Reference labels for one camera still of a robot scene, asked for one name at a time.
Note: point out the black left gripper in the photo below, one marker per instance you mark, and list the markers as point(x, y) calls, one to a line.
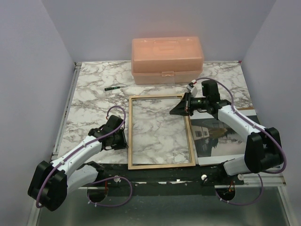
point(123, 144)

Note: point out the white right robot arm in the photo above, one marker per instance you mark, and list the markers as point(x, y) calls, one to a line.
point(263, 145)

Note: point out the brown cardboard backing sheet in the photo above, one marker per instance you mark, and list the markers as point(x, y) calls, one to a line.
point(245, 108)

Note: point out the rectangular picture frame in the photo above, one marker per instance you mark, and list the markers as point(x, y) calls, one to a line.
point(157, 139)

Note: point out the aluminium extrusion frame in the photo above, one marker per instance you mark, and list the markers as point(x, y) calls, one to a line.
point(255, 203)

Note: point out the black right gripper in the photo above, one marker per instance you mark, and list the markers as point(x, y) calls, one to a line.
point(184, 107)

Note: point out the glossy photo print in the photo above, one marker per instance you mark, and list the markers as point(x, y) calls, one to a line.
point(214, 141)

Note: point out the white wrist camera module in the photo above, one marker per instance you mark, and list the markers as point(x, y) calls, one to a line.
point(192, 88)

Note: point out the orange translucent plastic toolbox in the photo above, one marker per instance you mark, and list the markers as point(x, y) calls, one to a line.
point(166, 60)

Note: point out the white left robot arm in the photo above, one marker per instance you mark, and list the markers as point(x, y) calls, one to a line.
point(52, 181)

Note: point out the small green black screwdriver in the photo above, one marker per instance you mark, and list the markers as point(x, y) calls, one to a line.
point(113, 88)

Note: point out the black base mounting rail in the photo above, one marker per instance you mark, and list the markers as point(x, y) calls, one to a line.
point(118, 180)

